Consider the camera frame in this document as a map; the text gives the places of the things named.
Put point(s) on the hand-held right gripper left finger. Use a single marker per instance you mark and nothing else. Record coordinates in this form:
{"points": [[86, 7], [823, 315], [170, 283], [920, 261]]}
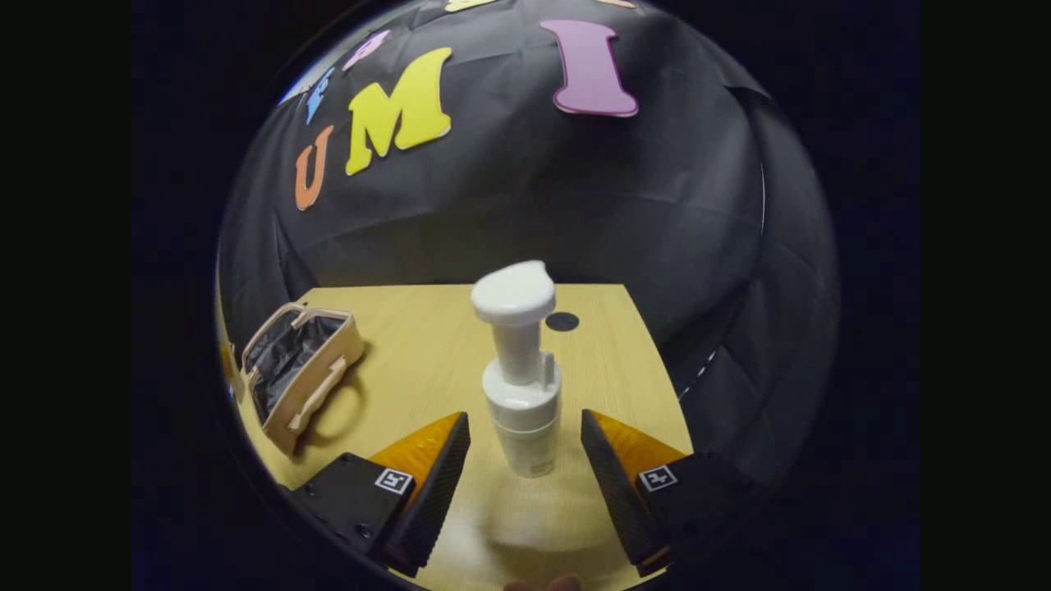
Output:
{"points": [[435, 501]]}

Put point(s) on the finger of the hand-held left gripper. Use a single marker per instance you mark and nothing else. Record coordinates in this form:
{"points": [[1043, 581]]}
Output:
{"points": [[227, 365]]}

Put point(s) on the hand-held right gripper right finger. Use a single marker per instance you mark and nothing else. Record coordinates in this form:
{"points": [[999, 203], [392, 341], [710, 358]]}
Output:
{"points": [[620, 501]]}

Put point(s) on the black backdrop cloth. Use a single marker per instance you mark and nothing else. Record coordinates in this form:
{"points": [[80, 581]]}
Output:
{"points": [[534, 205]]}

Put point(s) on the white pump bottle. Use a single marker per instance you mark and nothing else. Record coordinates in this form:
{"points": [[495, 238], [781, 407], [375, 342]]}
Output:
{"points": [[525, 410]]}

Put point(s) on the beige suitcase with black lining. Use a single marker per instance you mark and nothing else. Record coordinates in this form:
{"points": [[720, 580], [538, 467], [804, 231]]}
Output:
{"points": [[291, 365]]}

